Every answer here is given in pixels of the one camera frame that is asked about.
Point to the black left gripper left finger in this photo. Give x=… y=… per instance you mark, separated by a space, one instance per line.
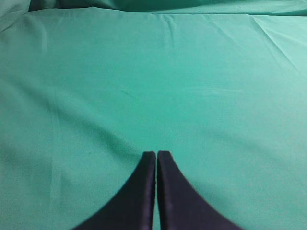
x=132 y=207

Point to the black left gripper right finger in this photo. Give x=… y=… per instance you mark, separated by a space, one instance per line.
x=180 y=206

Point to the green cloth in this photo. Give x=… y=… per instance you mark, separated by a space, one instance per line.
x=86 y=86

